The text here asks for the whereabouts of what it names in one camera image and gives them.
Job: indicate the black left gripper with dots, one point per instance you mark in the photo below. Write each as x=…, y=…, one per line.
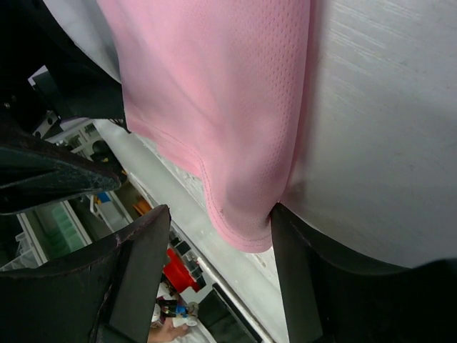
x=43, y=70

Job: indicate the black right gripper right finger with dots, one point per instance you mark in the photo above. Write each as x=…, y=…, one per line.
x=332, y=293

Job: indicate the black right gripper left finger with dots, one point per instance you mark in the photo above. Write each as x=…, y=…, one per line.
x=104, y=292

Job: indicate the pink t shirt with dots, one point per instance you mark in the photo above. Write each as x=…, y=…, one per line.
x=218, y=87

